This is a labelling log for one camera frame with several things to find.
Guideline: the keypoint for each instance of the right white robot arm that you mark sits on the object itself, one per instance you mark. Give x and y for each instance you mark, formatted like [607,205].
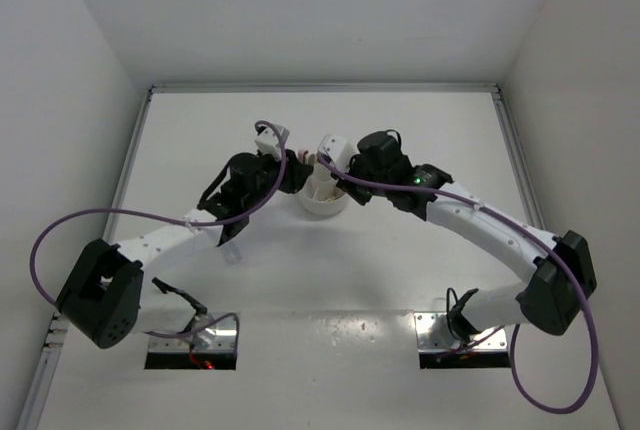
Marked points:
[554,272]

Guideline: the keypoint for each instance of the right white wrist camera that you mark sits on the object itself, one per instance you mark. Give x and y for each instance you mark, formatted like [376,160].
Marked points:
[337,151]

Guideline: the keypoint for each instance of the aluminium frame rail right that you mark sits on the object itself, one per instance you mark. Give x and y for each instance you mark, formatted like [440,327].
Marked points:
[515,150]

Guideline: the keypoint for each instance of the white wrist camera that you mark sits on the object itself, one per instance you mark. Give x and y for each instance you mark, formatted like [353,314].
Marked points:
[268,140]
[337,151]

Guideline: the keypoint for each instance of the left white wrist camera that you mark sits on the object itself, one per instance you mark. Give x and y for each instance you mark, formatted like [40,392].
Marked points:
[268,140]

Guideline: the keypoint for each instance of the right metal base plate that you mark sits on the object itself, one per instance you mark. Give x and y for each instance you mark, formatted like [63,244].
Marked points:
[433,337]

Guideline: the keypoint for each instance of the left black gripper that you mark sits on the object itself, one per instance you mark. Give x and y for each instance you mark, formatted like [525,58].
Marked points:
[294,173]

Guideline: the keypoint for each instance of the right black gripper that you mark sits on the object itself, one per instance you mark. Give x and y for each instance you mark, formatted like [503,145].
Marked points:
[346,185]

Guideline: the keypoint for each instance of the clear blue-cap bottle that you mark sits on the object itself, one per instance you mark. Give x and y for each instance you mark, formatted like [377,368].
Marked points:
[231,253]

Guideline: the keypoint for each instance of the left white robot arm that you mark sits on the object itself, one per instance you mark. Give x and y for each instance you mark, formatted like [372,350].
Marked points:
[115,289]

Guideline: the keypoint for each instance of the metal base plate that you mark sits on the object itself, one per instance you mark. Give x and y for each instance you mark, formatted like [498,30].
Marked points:
[433,337]
[219,338]

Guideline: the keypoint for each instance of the aluminium frame rail back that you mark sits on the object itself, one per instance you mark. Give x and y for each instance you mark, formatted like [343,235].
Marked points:
[323,87]

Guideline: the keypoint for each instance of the white round divided organizer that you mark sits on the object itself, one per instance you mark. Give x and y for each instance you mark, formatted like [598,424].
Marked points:
[318,186]

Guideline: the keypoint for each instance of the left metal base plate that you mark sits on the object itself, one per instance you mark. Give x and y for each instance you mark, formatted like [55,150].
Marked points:
[219,338]

